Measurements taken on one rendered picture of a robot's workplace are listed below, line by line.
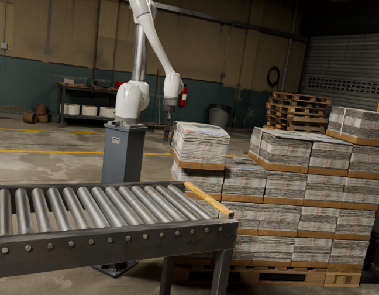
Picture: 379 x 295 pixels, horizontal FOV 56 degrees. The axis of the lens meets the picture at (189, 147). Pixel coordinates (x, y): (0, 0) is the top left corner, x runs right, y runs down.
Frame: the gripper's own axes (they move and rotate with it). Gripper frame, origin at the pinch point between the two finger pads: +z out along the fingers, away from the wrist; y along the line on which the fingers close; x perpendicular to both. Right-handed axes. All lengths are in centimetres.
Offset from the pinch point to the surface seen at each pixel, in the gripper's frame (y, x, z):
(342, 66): 663, -532, -121
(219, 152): -27.0, -29.7, 2.3
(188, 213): -91, -2, 17
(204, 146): -27.9, -20.3, -1.0
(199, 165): -27.5, -18.5, 11.6
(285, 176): -18, -80, 16
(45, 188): -72, 60, 17
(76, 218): -101, 43, 17
